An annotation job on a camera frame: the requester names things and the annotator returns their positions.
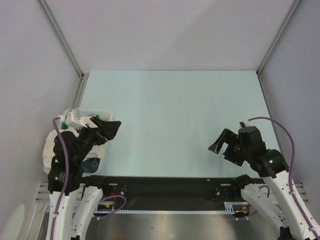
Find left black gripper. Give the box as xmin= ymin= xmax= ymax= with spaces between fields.
xmin=73 ymin=115 xmax=121 ymax=162

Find cream t shirt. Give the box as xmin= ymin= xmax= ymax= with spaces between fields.
xmin=42 ymin=127 xmax=105 ymax=169

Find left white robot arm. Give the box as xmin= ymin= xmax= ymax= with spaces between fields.
xmin=46 ymin=116 xmax=122 ymax=240

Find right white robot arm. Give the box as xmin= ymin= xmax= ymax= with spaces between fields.
xmin=208 ymin=126 xmax=320 ymax=240

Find white plastic laundry basket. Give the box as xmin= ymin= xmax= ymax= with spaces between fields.
xmin=42 ymin=107 xmax=113 ymax=175

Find blue t shirt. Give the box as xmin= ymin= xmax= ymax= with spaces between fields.
xmin=81 ymin=158 xmax=100 ymax=173

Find green t shirt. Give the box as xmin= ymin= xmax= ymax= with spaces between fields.
xmin=61 ymin=112 xmax=98 ymax=130

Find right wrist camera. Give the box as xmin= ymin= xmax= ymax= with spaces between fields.
xmin=238 ymin=126 xmax=267 ymax=160

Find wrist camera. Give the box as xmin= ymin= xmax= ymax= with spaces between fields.
xmin=58 ymin=108 xmax=98 ymax=130
xmin=238 ymin=126 xmax=267 ymax=160

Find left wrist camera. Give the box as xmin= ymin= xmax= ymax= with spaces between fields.
xmin=58 ymin=108 xmax=98 ymax=130

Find left aluminium corner post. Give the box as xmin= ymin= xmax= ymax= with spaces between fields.
xmin=36 ymin=0 xmax=85 ymax=77

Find aluminium corner post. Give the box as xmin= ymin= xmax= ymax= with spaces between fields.
xmin=256 ymin=0 xmax=303 ymax=78
xmin=36 ymin=0 xmax=85 ymax=77

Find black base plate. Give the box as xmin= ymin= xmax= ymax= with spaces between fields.
xmin=65 ymin=175 xmax=264 ymax=212

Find white slotted cable duct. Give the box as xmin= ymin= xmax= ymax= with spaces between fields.
xmin=72 ymin=201 xmax=251 ymax=215

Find aluminium frame rail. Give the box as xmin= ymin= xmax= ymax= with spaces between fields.
xmin=36 ymin=183 xmax=310 ymax=205

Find right aluminium corner post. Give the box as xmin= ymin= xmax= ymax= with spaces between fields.
xmin=256 ymin=0 xmax=303 ymax=78

